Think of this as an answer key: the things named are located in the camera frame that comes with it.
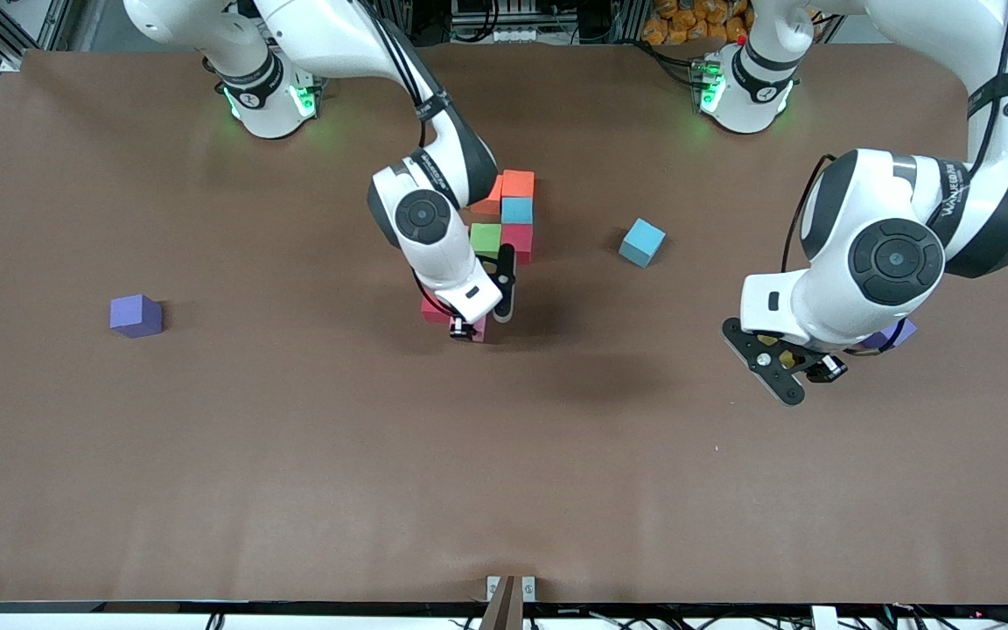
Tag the pink foam block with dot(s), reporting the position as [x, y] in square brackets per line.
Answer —
[480, 330]

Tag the yellow foam block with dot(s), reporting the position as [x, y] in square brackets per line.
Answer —
[787, 358]

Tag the red foam block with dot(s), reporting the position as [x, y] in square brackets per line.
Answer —
[521, 241]
[430, 310]

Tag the green foam block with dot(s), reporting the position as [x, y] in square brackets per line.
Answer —
[486, 238]

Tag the orange foam block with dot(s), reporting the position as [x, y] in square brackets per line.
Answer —
[491, 203]
[518, 184]

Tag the blue foam block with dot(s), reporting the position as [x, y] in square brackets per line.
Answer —
[642, 241]
[517, 210]

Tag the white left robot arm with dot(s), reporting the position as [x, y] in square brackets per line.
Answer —
[933, 219]

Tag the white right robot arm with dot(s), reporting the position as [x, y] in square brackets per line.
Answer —
[338, 35]

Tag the purple foam block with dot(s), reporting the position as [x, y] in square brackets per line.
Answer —
[136, 315]
[902, 335]

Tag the small white box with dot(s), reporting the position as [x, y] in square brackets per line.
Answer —
[823, 619]

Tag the white power strip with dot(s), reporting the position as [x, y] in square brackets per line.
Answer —
[514, 35]

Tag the orange snack bags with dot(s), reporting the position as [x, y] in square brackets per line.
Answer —
[688, 22]

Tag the grey table edge bracket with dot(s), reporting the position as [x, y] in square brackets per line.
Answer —
[493, 586]

